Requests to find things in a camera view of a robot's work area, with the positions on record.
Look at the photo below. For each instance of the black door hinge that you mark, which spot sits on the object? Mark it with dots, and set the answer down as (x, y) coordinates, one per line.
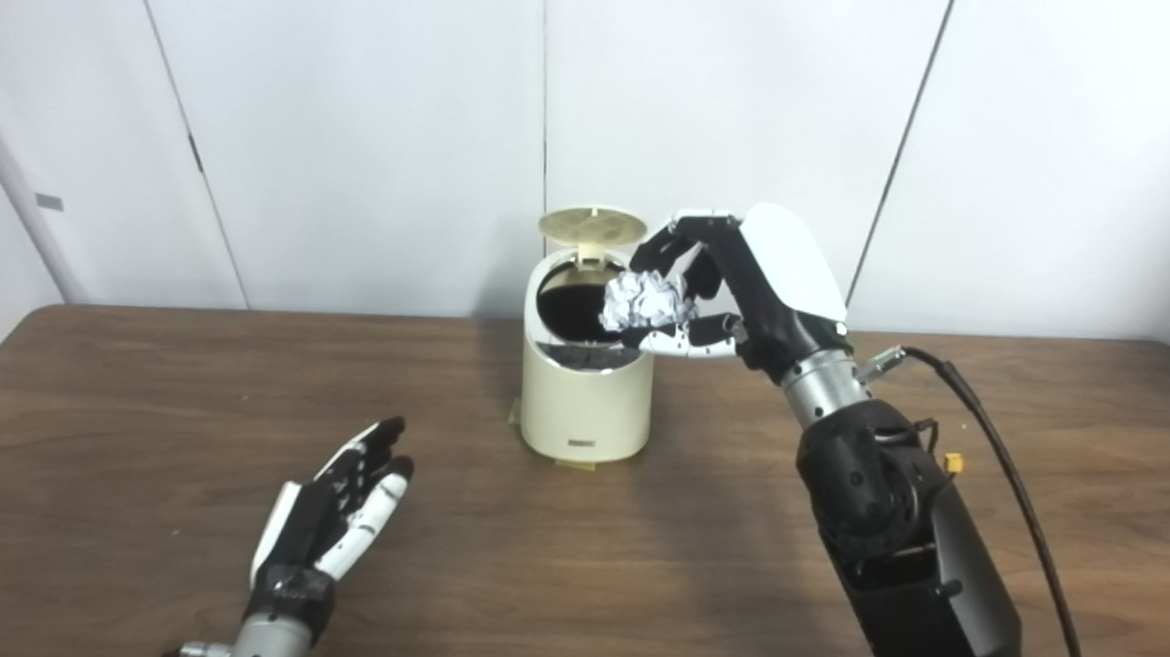
(195, 153)

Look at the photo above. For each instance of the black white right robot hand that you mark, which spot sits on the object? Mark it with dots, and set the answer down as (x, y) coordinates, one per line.
(783, 279)

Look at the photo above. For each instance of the round cream bin lid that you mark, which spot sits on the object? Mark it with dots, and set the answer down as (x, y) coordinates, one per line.
(590, 226)

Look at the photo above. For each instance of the small grey wall label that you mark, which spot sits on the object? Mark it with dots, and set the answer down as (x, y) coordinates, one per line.
(49, 202)

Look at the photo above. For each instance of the cream-colored desktop bin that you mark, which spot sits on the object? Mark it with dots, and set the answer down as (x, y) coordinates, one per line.
(586, 409)

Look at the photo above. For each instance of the white paper ball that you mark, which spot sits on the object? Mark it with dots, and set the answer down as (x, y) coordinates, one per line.
(647, 300)

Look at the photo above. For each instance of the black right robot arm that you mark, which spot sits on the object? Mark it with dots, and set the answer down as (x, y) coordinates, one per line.
(914, 556)

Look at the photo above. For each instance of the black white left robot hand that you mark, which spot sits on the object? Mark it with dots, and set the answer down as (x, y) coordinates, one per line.
(309, 534)

